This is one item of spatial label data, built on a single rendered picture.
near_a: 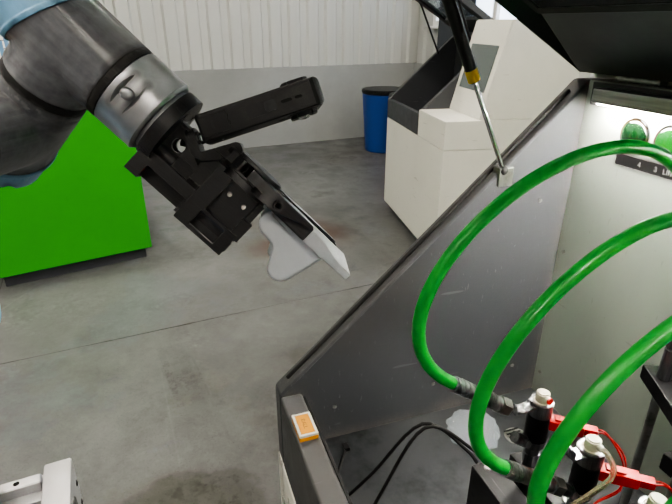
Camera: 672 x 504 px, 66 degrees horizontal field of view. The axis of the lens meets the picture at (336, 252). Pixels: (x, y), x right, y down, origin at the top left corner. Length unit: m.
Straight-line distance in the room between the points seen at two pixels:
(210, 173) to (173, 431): 1.93
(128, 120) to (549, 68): 3.23
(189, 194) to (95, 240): 3.32
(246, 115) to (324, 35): 6.94
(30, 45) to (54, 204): 3.20
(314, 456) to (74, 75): 0.59
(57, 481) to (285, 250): 0.48
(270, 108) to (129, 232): 3.37
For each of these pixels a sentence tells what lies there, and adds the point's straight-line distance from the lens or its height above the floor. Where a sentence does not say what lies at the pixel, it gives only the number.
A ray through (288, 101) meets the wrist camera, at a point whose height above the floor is 1.47.
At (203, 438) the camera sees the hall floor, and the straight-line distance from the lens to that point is 2.28.
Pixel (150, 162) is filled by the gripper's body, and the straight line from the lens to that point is 0.48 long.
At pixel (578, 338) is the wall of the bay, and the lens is 1.05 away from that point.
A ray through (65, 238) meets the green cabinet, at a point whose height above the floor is 0.26.
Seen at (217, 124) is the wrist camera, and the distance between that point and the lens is 0.47.
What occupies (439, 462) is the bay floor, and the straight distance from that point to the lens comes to 0.99.
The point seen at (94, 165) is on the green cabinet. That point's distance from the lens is 3.65.
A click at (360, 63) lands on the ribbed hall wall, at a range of 7.62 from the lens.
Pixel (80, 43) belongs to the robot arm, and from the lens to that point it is 0.48.
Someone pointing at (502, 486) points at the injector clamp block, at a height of 0.98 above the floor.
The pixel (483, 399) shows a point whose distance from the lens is 0.50.
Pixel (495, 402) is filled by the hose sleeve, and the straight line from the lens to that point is 0.64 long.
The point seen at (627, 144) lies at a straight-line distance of 0.59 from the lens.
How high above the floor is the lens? 1.54
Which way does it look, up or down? 24 degrees down
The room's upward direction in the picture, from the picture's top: straight up
